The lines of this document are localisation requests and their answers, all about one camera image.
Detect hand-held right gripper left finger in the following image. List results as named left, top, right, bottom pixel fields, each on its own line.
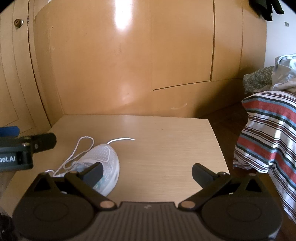
left=35, top=162, right=115, bottom=212

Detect dark hanging clothes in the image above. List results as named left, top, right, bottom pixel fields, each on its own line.
left=248, top=0, right=284, bottom=22

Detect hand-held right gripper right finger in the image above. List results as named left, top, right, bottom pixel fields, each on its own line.
left=179, top=163, right=267, bottom=212

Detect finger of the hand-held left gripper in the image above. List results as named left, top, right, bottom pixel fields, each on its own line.
left=0, top=126, right=19, bottom=139
left=17, top=133, right=57, bottom=154

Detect white shoelace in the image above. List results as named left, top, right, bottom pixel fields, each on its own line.
left=44, top=137, right=136, bottom=177

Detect green patterned cloth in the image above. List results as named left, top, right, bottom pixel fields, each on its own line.
left=243, top=66, right=278, bottom=94

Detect wooden wardrobe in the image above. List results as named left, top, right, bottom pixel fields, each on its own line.
left=0, top=0, right=269, bottom=131

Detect striped blanket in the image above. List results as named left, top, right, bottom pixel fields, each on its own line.
left=233, top=91, right=296, bottom=220

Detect clear plastic bag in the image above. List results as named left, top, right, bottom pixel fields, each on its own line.
left=270, top=54, right=296, bottom=94

